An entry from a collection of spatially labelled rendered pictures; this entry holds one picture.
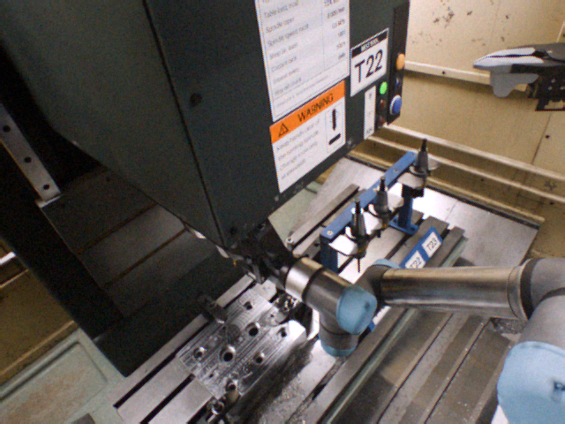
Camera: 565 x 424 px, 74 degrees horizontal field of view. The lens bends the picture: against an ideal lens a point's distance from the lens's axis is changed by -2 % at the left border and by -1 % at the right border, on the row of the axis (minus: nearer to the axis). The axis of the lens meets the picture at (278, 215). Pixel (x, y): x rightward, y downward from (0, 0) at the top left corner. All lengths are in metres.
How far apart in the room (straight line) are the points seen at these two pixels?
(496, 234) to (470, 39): 0.72
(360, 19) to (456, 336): 1.11
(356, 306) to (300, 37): 0.40
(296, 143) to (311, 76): 0.09
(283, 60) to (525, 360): 0.41
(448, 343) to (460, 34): 1.00
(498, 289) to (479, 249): 1.02
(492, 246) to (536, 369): 1.21
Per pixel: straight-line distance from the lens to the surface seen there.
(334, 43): 0.55
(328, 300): 0.64
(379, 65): 0.66
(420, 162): 1.19
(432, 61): 1.51
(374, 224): 1.03
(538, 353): 0.46
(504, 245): 1.64
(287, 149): 0.52
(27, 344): 1.84
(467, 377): 1.38
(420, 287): 0.69
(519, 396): 0.47
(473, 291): 0.63
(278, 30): 0.46
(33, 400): 1.85
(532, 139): 1.50
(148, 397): 1.23
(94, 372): 1.76
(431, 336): 1.39
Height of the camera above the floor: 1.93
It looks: 42 degrees down
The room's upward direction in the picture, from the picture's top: 10 degrees counter-clockwise
